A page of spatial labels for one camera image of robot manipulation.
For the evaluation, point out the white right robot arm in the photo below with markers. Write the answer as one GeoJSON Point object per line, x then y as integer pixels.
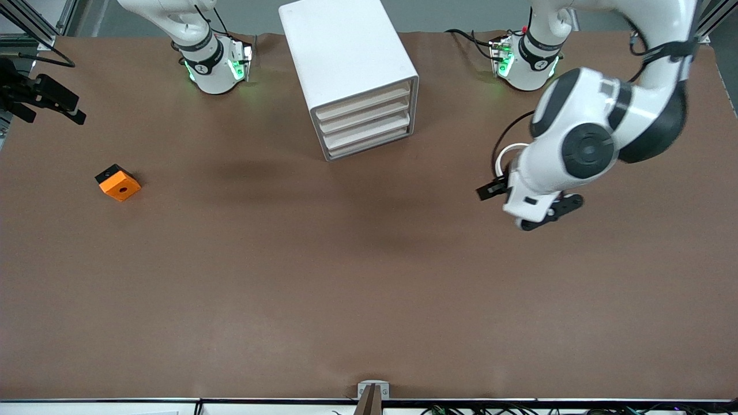
{"type": "Point", "coordinates": [213, 69]}

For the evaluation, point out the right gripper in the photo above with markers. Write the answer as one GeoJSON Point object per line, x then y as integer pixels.
{"type": "Point", "coordinates": [17, 90]}

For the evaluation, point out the white drawer holding button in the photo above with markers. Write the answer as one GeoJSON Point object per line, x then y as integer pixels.
{"type": "Point", "coordinates": [363, 104]}

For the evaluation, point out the grey base connector plate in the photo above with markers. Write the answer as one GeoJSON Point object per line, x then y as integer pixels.
{"type": "Point", "coordinates": [248, 57]}
{"type": "Point", "coordinates": [497, 55]}

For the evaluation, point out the orange block with black side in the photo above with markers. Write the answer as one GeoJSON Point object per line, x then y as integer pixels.
{"type": "Point", "coordinates": [120, 185]}

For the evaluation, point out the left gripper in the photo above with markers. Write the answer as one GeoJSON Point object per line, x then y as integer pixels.
{"type": "Point", "coordinates": [493, 188]}

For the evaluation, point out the white closed drawer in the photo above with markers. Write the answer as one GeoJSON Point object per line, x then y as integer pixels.
{"type": "Point", "coordinates": [363, 117]}
{"type": "Point", "coordinates": [363, 143]}
{"type": "Point", "coordinates": [363, 130]}

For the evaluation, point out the white curved plastic clip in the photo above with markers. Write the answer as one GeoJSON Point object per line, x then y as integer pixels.
{"type": "Point", "coordinates": [503, 151]}

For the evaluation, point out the aluminium frame profile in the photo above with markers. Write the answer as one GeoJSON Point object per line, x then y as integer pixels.
{"type": "Point", "coordinates": [43, 39]}
{"type": "Point", "coordinates": [706, 34]}

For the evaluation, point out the grey metal bracket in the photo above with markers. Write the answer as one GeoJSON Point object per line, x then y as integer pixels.
{"type": "Point", "coordinates": [363, 388]}

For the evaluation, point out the white drawer cabinet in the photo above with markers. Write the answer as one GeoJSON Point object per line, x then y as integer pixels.
{"type": "Point", "coordinates": [340, 52]}

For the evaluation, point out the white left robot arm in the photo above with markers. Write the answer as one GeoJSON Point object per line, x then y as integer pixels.
{"type": "Point", "coordinates": [640, 52]}

